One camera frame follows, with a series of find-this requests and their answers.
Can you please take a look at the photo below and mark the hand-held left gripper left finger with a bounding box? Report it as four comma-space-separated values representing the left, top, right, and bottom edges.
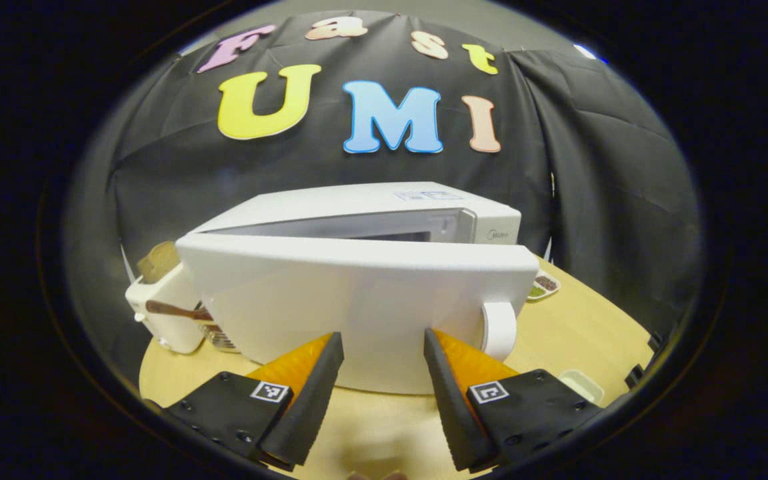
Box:
161, 331, 345, 472

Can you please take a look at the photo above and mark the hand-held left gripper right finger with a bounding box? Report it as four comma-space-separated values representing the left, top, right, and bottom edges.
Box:
423, 328, 603, 474

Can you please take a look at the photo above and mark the white microwave oven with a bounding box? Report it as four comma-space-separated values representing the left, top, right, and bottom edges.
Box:
176, 181, 539, 395

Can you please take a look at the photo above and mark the pale green square plate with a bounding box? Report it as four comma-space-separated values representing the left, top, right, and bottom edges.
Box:
557, 370, 605, 405

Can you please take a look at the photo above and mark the white divided condiment dish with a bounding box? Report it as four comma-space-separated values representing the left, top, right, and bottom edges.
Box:
527, 270, 561, 301

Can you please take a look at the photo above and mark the brown wooden spoon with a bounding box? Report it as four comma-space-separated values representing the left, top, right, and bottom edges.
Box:
145, 300, 215, 322

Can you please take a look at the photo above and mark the white toaster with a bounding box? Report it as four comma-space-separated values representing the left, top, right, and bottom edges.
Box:
125, 262, 206, 354

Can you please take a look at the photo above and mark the brown bread slice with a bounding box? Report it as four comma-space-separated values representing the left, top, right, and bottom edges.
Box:
136, 241, 181, 284

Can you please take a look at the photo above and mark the black backdrop cloth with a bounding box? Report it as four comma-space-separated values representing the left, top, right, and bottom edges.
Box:
64, 10, 701, 374

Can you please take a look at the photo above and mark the black clamp mount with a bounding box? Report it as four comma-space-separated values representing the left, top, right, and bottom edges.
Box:
624, 331, 665, 389

